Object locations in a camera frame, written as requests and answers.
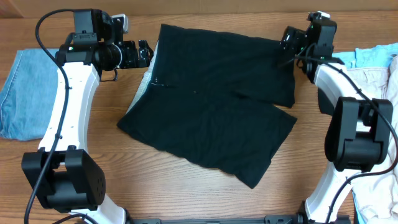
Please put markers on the folded blue denim jeans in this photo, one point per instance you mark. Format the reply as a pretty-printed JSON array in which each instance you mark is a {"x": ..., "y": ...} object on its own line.
[{"x": 28, "y": 96}]

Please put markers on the black shorts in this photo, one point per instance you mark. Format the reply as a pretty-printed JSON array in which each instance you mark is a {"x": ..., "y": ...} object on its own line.
[{"x": 216, "y": 99}]

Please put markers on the beige pink trousers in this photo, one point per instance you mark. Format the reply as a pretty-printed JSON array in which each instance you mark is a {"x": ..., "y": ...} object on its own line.
[{"x": 375, "y": 197}]

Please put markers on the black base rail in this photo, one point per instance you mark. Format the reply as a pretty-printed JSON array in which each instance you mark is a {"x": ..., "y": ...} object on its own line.
[{"x": 268, "y": 219}]

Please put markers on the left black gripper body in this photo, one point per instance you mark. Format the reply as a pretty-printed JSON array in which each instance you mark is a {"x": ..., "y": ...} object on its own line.
[{"x": 129, "y": 59}]

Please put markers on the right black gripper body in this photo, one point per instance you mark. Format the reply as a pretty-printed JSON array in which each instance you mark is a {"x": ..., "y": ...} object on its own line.
[{"x": 296, "y": 43}]

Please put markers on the light blue garment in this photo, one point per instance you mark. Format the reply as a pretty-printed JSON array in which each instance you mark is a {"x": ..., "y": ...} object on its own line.
[{"x": 378, "y": 56}]

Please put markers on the black garment under pile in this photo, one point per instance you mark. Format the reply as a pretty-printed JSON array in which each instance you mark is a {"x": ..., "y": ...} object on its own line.
[{"x": 325, "y": 105}]

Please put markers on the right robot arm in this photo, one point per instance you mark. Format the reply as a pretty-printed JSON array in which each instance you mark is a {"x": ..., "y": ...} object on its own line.
[{"x": 360, "y": 128}]

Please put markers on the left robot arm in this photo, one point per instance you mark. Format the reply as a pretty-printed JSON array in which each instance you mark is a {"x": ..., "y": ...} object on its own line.
[{"x": 62, "y": 174}]

